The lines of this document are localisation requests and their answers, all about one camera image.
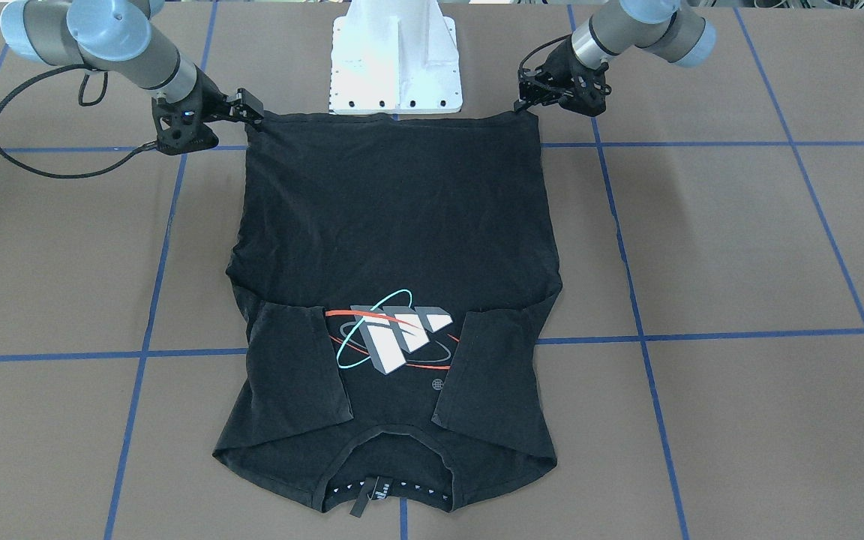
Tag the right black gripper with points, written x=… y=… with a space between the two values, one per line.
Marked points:
x=209 y=95

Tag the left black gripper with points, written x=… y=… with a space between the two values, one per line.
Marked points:
x=556 y=67

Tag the black graphic t-shirt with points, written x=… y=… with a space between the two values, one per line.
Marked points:
x=394 y=277

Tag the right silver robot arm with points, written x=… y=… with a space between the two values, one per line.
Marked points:
x=119 y=36

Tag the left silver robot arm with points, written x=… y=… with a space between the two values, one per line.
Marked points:
x=670 y=30

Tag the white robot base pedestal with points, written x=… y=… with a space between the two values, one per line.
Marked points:
x=394 y=57

